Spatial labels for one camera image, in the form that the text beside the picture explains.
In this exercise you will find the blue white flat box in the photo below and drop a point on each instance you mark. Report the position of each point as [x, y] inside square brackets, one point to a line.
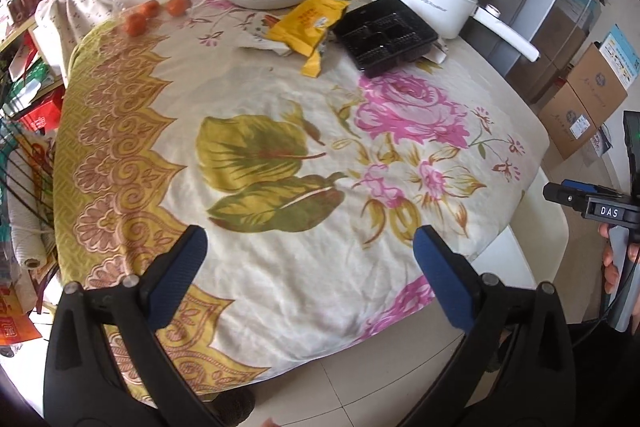
[622, 57]

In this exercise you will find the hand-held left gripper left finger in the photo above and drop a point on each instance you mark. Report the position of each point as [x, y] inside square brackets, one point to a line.
[175, 279]

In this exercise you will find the white paper scrap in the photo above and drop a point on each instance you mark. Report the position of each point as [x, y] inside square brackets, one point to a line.
[437, 53]

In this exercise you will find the yellow snack packet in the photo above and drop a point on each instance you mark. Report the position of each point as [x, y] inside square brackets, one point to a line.
[307, 24]

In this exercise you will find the person's right hand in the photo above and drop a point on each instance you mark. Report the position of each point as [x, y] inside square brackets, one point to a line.
[611, 267]

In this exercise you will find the white blue paper bag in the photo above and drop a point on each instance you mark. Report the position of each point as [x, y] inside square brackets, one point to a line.
[601, 142]

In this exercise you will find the orange tangerine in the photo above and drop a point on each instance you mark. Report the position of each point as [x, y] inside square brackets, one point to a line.
[176, 5]
[136, 25]
[150, 9]

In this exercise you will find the paper towel roll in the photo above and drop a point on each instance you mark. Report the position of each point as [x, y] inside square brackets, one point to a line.
[30, 232]

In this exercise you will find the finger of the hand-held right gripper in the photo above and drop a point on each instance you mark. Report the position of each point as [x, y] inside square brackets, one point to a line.
[562, 194]

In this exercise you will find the white torn wrapper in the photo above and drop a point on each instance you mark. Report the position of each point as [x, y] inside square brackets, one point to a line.
[265, 44]

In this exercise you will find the cardboard box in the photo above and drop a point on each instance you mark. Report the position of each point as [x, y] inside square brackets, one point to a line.
[595, 87]
[565, 127]

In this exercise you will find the red packages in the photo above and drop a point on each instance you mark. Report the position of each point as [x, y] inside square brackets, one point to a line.
[40, 117]

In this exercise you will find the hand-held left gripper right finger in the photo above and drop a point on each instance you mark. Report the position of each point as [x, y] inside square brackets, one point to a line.
[445, 279]

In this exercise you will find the black plastic tray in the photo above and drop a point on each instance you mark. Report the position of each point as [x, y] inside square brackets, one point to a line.
[385, 34]

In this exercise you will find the white plastic bin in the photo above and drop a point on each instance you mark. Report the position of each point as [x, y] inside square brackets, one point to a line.
[520, 237]

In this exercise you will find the large floral tablecloth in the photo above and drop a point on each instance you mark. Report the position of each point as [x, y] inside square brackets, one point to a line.
[280, 207]

